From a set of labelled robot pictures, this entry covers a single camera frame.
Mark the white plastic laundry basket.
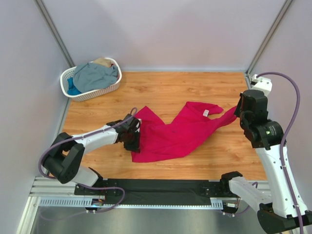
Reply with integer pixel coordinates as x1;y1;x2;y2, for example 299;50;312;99
59;58;122;102

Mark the red t shirt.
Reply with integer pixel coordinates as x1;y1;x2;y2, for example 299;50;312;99
131;101;236;163

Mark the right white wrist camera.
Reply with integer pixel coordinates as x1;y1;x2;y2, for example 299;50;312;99
251;74;273;97

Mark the grey blue shirt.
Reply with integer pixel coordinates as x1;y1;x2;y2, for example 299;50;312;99
73;62;119;93

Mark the beige garment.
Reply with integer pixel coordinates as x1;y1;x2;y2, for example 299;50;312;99
92;57;113;67

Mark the aluminium frame rail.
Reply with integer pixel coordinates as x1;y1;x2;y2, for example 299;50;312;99
17;99;78;234

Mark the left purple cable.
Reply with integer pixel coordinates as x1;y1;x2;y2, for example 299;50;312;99
39;107;138;180

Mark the slotted grey cable duct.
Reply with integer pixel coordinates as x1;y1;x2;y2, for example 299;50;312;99
39;197;238;210

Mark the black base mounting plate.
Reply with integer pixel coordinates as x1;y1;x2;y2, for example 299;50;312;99
74;178;249;206

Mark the bright blue garment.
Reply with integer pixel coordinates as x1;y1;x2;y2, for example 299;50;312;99
67;77;81;96

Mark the right aluminium corner post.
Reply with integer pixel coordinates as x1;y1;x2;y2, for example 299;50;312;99
245;0;294;76

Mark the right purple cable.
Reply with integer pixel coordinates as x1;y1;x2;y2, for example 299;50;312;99
255;72;305;234

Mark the aluminium corner post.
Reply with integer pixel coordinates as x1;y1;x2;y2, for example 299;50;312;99
34;0;75;67
245;0;294;76

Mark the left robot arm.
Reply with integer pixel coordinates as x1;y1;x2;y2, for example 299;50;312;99
38;114;142;188

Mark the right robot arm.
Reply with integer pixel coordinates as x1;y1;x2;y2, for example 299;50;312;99
221;90;312;234

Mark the purple cable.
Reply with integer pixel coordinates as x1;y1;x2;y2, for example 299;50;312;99
39;107;138;180
255;72;305;234

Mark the left aluminium corner post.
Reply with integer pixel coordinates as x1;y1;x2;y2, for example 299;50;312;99
34;0;75;67

